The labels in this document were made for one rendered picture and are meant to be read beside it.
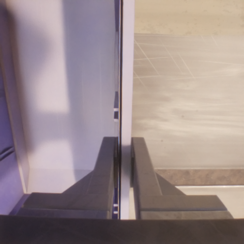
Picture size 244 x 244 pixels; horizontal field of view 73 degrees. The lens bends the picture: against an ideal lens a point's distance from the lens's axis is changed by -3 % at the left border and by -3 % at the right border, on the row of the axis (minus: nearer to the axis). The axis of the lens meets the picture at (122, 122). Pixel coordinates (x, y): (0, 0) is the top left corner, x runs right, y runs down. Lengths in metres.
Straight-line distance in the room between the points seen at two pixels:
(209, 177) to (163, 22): 0.28
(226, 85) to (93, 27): 0.22
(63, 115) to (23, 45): 0.12
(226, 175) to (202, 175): 0.05
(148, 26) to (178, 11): 0.05
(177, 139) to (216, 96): 0.09
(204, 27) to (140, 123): 0.17
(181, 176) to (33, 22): 0.35
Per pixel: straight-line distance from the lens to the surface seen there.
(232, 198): 0.41
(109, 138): 0.15
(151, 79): 0.27
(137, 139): 0.15
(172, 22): 0.28
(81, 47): 0.27
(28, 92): 0.30
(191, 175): 0.35
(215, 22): 0.30
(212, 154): 0.34
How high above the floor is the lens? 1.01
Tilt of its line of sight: 74 degrees down
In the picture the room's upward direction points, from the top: 179 degrees counter-clockwise
